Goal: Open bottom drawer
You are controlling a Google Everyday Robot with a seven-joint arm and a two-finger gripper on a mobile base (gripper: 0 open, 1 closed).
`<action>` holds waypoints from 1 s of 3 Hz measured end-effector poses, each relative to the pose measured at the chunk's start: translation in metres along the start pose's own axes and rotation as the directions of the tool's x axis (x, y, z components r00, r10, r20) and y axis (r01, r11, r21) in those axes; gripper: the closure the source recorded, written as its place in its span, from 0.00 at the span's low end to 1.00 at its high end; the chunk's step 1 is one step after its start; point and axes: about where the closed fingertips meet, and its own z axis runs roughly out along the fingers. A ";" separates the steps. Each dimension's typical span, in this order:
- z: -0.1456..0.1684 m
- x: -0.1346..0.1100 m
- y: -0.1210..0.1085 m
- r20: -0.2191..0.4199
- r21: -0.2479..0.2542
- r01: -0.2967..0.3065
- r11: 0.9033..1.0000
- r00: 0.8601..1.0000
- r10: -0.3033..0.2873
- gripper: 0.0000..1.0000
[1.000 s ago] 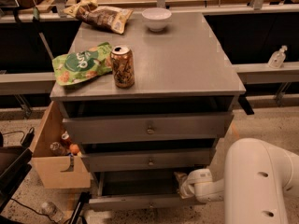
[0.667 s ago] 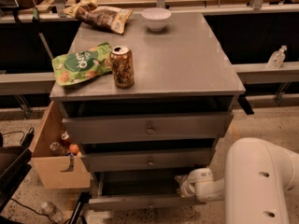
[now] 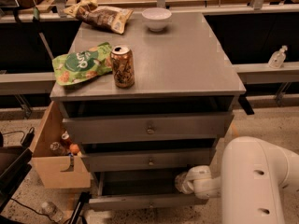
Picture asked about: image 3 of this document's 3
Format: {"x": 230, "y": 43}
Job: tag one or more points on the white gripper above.
{"x": 198, "y": 178}

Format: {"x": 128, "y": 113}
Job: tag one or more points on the grey bottom drawer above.
{"x": 124, "y": 190}

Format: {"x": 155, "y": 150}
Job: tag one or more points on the grey drawer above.
{"x": 140, "y": 128}
{"x": 124, "y": 190}
{"x": 144, "y": 160}

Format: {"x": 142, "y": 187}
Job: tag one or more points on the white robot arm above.
{"x": 253, "y": 172}

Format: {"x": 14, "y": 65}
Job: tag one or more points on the grey top drawer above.
{"x": 140, "y": 128}

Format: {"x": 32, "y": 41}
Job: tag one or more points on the grey middle drawer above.
{"x": 144, "y": 160}

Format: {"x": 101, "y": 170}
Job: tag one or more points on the grey drawer cabinet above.
{"x": 181, "y": 70}

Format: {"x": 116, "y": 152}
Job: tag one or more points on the black tripod leg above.
{"x": 82, "y": 200}

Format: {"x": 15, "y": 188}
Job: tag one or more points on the orange fruit in box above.
{"x": 74, "y": 149}

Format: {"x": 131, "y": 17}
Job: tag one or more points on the hand sanitizer pump bottle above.
{"x": 278, "y": 57}

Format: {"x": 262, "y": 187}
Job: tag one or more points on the gold beverage can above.
{"x": 122, "y": 66}

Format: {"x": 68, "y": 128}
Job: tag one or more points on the dark bottle in box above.
{"x": 58, "y": 149}

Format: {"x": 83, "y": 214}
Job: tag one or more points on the wooden side box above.
{"x": 56, "y": 172}

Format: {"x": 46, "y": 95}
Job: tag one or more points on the clear plastic bottle on floor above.
{"x": 52, "y": 211}

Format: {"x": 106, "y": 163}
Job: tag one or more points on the white bowl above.
{"x": 156, "y": 18}

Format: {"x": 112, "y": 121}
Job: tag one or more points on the green snack bag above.
{"x": 76, "y": 67}

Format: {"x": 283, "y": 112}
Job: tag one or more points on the black equipment at left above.
{"x": 14, "y": 166}

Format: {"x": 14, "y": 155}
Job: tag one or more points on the brown chip bag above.
{"x": 107, "y": 18}

